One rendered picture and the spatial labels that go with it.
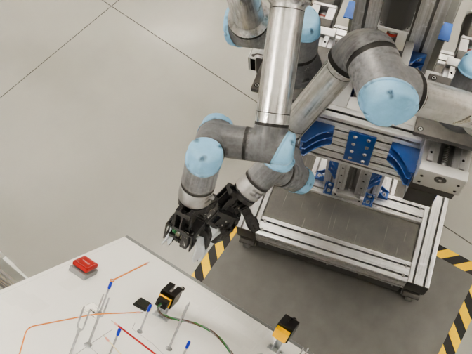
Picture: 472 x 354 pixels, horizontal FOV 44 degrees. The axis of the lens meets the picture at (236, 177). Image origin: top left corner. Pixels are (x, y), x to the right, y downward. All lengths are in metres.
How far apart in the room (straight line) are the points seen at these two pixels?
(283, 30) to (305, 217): 1.48
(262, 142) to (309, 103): 0.26
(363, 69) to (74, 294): 0.91
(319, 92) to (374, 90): 0.23
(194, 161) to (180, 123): 1.96
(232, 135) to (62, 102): 2.20
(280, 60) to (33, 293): 0.83
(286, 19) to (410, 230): 1.58
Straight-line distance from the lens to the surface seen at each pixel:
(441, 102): 1.37
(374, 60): 1.27
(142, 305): 1.61
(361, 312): 2.71
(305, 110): 1.48
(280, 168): 1.43
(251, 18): 1.54
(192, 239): 1.31
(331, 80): 1.40
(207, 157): 1.17
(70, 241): 2.94
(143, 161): 3.04
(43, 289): 1.57
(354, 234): 2.60
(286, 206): 2.63
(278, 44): 1.24
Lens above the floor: 2.59
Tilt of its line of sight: 62 degrees down
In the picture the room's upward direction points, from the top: 6 degrees counter-clockwise
